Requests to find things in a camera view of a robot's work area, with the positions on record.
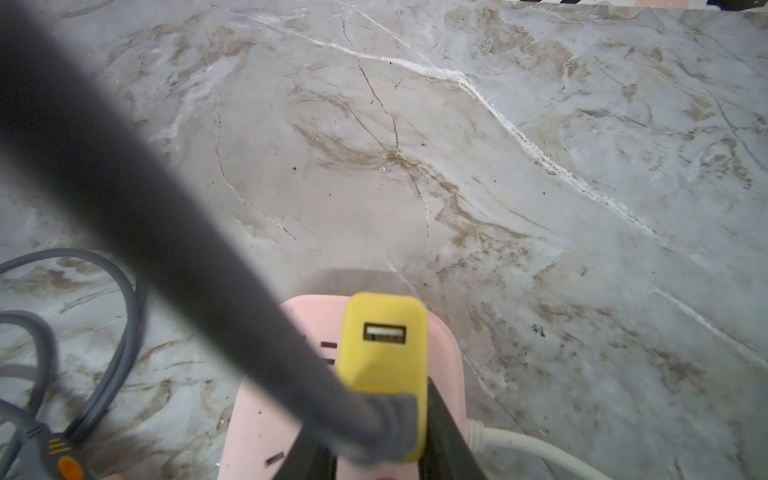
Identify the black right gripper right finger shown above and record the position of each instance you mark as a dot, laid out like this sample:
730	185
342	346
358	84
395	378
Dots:
446	455

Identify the yellow USB charger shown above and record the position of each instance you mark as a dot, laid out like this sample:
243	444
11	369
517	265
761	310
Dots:
384	353

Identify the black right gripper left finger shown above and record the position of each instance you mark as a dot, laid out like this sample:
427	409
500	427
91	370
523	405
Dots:
310	460

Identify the pink power strip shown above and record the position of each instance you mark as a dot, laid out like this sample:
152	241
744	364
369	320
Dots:
260	433

